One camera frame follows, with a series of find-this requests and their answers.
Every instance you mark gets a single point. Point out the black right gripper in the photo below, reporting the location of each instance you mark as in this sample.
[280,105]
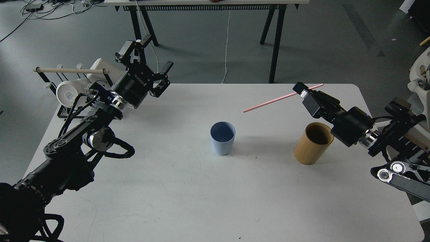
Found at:
[348,126]

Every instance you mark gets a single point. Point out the black wire dish rack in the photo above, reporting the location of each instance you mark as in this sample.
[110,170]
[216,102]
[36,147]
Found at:
[52,80]

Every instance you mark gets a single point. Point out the wooden rack rod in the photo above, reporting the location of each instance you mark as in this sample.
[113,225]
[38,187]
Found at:
[77,71]

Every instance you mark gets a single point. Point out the white cup on rack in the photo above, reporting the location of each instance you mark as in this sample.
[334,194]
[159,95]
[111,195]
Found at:
[68,91]

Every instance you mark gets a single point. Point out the black trestle table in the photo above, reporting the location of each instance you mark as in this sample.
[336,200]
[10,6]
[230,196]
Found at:
[202,19]

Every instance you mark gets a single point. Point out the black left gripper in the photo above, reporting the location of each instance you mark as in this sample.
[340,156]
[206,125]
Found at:
[138,79]

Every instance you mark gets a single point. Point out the bamboo cylindrical holder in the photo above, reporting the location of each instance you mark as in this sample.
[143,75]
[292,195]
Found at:
[315,140]

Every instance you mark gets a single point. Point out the blue cup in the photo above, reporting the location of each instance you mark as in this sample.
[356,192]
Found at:
[222,136]

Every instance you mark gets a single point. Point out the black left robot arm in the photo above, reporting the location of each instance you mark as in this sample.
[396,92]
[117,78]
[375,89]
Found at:
[84,139]

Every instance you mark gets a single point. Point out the white mug on rack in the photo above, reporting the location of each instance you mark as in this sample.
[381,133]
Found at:
[100,64]

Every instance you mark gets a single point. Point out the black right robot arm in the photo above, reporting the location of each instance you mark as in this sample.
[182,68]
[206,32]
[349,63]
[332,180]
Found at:
[407,164]

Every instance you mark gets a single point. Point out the pink chopstick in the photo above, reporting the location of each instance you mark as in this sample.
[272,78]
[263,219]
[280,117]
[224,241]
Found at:
[269,102]

